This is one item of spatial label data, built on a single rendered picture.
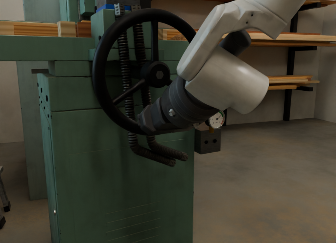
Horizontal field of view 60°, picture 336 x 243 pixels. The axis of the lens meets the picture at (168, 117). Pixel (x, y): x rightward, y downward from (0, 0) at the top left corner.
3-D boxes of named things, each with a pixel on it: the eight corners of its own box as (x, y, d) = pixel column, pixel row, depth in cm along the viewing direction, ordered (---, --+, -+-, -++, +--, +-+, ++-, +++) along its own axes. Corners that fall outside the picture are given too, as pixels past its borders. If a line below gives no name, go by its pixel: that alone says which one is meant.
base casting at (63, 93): (48, 112, 75) (45, 76, 73) (37, 91, 126) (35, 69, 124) (197, 101, 94) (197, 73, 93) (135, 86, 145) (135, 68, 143)
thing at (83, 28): (79, 39, 85) (77, 22, 84) (78, 40, 86) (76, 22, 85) (133, 41, 92) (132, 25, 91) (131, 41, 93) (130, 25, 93)
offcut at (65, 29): (61, 37, 74) (60, 20, 74) (58, 37, 77) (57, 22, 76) (76, 37, 76) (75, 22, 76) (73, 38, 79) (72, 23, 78)
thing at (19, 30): (15, 39, 82) (13, 24, 81) (15, 39, 84) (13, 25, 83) (201, 44, 109) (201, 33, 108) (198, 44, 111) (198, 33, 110)
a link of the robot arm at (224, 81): (217, 136, 48) (263, 111, 38) (161, 104, 46) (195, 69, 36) (234, 84, 53) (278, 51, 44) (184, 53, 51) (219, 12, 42)
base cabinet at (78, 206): (66, 343, 88) (47, 112, 74) (50, 239, 139) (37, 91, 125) (193, 291, 108) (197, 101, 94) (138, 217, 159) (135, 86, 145)
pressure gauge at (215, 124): (208, 135, 91) (209, 110, 89) (202, 133, 94) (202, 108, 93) (225, 133, 94) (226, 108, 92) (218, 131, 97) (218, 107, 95)
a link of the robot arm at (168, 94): (143, 148, 55) (167, 129, 45) (133, 101, 57) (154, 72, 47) (199, 140, 60) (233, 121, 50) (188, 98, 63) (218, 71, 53)
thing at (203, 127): (201, 155, 94) (201, 131, 93) (182, 145, 105) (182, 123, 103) (222, 151, 98) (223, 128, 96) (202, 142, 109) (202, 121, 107)
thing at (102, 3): (105, 9, 69) (104, -16, 68) (95, 15, 78) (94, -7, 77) (156, 13, 74) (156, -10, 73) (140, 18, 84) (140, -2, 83)
